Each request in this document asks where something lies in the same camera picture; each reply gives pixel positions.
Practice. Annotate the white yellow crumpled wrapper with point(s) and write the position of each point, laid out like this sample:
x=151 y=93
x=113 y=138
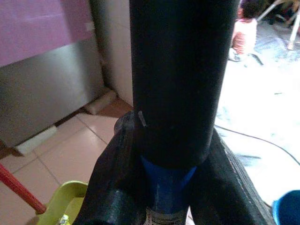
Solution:
x=63 y=220

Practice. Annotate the blue broom with black grip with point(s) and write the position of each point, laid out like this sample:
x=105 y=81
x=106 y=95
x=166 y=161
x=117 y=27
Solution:
x=180 y=70

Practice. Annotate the white foam block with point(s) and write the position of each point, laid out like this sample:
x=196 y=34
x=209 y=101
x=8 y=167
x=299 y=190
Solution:
x=100 y=103

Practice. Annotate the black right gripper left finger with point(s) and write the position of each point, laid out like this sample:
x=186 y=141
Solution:
x=112 y=182

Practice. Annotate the child in pink shirt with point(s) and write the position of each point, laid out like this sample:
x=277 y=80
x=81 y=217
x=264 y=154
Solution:
x=245 y=32

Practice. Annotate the white folding chair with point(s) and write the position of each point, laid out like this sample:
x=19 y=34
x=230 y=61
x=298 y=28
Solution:
x=294 y=35

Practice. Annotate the pink cover sheet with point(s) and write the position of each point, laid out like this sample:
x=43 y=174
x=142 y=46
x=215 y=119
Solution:
x=35 y=28

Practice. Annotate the stainless steel cabinet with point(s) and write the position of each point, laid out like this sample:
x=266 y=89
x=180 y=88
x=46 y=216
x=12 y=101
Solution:
x=42 y=89

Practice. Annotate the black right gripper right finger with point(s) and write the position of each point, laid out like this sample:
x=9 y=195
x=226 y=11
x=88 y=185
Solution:
x=225 y=194

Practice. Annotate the blue plastic bucket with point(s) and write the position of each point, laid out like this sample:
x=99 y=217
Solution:
x=287 y=208

